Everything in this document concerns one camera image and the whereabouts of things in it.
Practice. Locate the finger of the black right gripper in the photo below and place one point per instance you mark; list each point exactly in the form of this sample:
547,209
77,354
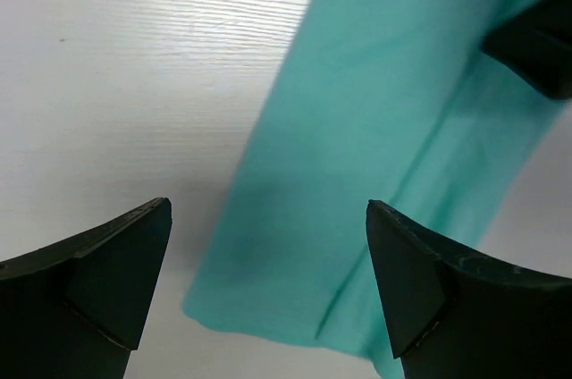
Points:
536,45

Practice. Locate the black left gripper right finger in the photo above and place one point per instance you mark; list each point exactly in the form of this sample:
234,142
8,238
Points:
453,312

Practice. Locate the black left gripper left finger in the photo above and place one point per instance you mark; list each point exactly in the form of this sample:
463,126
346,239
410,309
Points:
77,308

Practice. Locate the teal t shirt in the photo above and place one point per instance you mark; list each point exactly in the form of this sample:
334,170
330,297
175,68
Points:
376,99

